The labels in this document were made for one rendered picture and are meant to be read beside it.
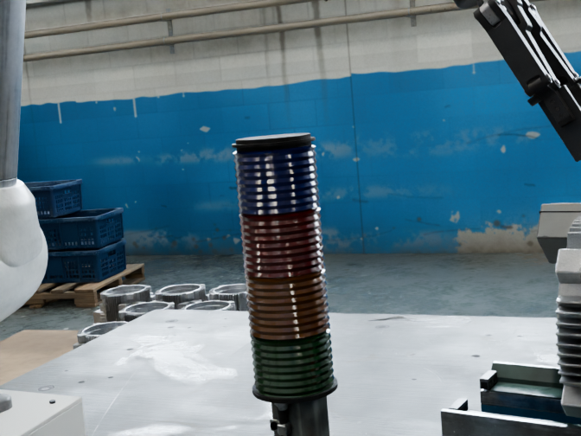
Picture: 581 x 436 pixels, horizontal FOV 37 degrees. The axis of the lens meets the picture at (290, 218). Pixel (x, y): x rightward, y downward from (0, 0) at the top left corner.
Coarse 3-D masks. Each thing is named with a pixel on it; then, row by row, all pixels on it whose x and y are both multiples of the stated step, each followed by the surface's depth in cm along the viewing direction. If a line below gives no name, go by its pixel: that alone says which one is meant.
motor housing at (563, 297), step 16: (576, 224) 79; (576, 240) 78; (560, 288) 76; (576, 288) 75; (560, 304) 75; (576, 304) 75; (560, 320) 74; (576, 320) 74; (560, 336) 75; (576, 336) 73; (560, 352) 74; (576, 352) 74; (560, 368) 76; (576, 368) 75; (576, 384) 75
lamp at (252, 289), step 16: (320, 272) 62; (256, 288) 61; (272, 288) 60; (288, 288) 60; (304, 288) 61; (320, 288) 62; (256, 304) 61; (272, 304) 61; (288, 304) 60; (304, 304) 61; (320, 304) 62; (256, 320) 62; (272, 320) 61; (288, 320) 61; (304, 320) 61; (320, 320) 62; (256, 336) 62; (272, 336) 61; (288, 336) 61; (304, 336) 61
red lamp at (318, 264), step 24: (240, 216) 61; (264, 216) 60; (288, 216) 60; (312, 216) 61; (264, 240) 60; (288, 240) 60; (312, 240) 61; (264, 264) 60; (288, 264) 60; (312, 264) 61
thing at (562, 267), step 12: (564, 252) 76; (576, 252) 75; (564, 264) 75; (576, 264) 74; (564, 276) 75; (576, 276) 74; (564, 396) 77; (576, 396) 76; (564, 408) 77; (576, 408) 76
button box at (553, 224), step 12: (552, 204) 107; (564, 204) 106; (576, 204) 105; (540, 216) 107; (552, 216) 106; (564, 216) 105; (576, 216) 104; (540, 228) 106; (552, 228) 105; (564, 228) 104; (540, 240) 106; (552, 240) 105; (564, 240) 104; (552, 252) 107
